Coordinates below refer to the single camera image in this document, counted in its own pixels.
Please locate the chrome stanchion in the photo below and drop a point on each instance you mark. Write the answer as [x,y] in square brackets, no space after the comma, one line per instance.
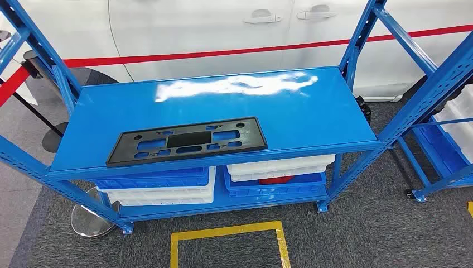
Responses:
[88,222]

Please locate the white car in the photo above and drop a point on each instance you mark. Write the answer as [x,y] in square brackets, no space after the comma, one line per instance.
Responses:
[203,29]

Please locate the blue plastic crate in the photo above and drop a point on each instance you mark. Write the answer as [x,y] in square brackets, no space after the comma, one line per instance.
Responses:
[155,179]
[443,151]
[273,189]

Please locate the black plastic plate part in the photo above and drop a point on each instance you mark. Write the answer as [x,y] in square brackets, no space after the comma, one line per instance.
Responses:
[188,140]

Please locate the blue metal shelf rack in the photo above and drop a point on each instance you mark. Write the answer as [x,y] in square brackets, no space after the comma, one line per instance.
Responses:
[221,111]
[425,174]

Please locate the black bracket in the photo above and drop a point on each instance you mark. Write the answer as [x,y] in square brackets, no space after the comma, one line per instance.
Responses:
[363,109]

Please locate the black stanchion with dark base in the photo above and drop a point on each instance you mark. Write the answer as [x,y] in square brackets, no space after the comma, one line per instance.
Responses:
[55,138]

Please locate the red barrier belt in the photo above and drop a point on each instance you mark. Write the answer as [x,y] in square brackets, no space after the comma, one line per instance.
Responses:
[221,52]
[13,87]

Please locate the red object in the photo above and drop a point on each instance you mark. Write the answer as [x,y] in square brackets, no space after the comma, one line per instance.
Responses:
[275,180]

